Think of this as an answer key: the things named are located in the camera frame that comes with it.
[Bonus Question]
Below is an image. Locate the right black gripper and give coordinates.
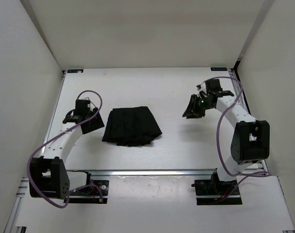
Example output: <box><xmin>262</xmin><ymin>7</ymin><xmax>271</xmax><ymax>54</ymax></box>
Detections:
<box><xmin>182</xmin><ymin>94</ymin><xmax>214</xmax><ymax>119</ymax></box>

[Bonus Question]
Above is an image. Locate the black pleated skirt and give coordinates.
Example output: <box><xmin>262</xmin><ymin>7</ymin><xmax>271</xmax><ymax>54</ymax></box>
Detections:
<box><xmin>102</xmin><ymin>106</ymin><xmax>162</xmax><ymax>147</ymax></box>

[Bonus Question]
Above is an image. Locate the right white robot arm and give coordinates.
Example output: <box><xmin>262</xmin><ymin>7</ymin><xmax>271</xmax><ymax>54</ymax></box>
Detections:
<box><xmin>182</xmin><ymin>77</ymin><xmax>270</xmax><ymax>194</ymax></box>

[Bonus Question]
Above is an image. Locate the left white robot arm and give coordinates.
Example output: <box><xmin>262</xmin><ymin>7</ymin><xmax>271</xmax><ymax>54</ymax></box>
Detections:
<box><xmin>29</xmin><ymin>98</ymin><xmax>104</xmax><ymax>200</ymax></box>

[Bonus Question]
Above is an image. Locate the right blue table label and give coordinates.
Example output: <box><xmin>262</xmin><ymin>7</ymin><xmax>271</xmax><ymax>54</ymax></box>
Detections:
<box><xmin>211</xmin><ymin>67</ymin><xmax>228</xmax><ymax>72</ymax></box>

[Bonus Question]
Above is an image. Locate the blue table label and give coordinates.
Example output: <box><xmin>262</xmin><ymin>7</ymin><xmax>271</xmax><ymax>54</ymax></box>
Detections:
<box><xmin>211</xmin><ymin>67</ymin><xmax>228</xmax><ymax>72</ymax></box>
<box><xmin>67</xmin><ymin>69</ymin><xmax>84</xmax><ymax>73</ymax></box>

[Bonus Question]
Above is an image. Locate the left blue table label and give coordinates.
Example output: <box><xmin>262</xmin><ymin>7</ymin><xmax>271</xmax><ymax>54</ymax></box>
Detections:
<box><xmin>67</xmin><ymin>69</ymin><xmax>84</xmax><ymax>73</ymax></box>

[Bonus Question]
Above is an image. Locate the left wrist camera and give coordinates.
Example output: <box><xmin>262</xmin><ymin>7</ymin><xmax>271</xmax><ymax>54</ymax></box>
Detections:
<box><xmin>83</xmin><ymin>97</ymin><xmax>91</xmax><ymax>109</ymax></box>

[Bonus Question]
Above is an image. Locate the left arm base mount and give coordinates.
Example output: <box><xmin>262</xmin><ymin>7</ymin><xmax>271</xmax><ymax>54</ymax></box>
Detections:
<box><xmin>67</xmin><ymin>171</ymin><xmax>109</xmax><ymax>204</ymax></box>

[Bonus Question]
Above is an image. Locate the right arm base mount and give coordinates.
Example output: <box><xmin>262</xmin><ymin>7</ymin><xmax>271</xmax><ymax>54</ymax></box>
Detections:
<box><xmin>191</xmin><ymin>173</ymin><xmax>243</xmax><ymax>206</ymax></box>

